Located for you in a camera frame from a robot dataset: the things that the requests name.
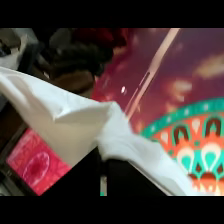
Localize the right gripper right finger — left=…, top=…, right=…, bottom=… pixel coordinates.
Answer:
left=105, top=158, right=167, bottom=197

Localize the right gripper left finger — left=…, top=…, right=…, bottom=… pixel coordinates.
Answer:
left=41, top=146, right=102, bottom=197

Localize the white T-shirt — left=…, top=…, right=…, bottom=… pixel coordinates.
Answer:
left=0, top=66, right=198, bottom=197

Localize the heap of clothes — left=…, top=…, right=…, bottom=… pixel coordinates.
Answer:
left=31, top=28, right=132, bottom=100

